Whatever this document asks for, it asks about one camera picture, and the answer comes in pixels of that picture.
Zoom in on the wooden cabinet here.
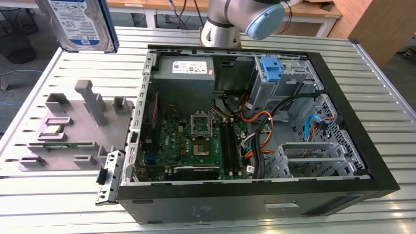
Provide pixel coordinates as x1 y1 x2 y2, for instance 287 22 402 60
350 0 416 71

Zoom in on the orange power wire bundle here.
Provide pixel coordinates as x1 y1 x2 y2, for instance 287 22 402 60
239 94 276 160

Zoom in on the metal socket cover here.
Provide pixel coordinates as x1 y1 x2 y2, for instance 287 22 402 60
190 112 215 140

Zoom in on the grey power supply unit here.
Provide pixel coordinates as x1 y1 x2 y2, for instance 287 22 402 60
152 55 216 113

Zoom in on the blue plastic drive latch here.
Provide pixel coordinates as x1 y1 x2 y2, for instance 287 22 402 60
260 56 283 83

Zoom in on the orange disk power wire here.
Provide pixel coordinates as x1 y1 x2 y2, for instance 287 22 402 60
311 117 336 142

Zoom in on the silver CPU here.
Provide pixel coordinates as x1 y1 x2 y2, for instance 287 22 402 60
42 125 64 136

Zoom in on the green RAM stick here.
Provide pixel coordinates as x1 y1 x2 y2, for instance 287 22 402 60
43 143 79 150

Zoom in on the black wire mesh basket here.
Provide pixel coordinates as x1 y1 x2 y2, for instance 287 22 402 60
0 7 39 37

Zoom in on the black RAM slot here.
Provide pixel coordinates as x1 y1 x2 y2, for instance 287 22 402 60
220 118 232 176

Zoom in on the silver disk bay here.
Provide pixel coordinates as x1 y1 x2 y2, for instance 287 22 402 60
278 142 367 179

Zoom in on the black waste bin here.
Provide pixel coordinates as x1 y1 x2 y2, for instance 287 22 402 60
6 34 38 64

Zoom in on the wooden desk white frame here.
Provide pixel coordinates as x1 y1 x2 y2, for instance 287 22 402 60
107 0 208 29
283 0 344 38

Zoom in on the black graphics card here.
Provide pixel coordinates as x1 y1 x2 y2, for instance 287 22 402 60
164 165 223 181

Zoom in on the green motherboard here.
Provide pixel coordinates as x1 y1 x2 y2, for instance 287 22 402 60
138 114 260 182

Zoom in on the thick black cable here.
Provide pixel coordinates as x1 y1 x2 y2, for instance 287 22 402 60
252 90 327 179

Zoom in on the silver card retention bracket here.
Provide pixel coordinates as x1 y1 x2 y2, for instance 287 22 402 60
94 149 128 207

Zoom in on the black plastic air shroud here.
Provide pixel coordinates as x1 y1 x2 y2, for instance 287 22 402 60
214 55 258 93

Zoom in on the grey parts rack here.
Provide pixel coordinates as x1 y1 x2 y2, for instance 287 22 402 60
18 79 136 173

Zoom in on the silver optical drive cage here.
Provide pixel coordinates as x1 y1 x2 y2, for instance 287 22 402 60
250 56 323 116

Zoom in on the CPU socket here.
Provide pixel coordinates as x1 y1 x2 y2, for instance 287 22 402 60
192 138 212 157

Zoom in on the blue data wire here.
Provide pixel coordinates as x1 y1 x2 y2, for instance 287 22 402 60
304 114 322 142

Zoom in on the hard disk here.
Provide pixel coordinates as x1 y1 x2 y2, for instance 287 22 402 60
34 0 120 53

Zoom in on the black open PC case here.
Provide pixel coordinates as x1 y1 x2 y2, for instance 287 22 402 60
116 44 400 225

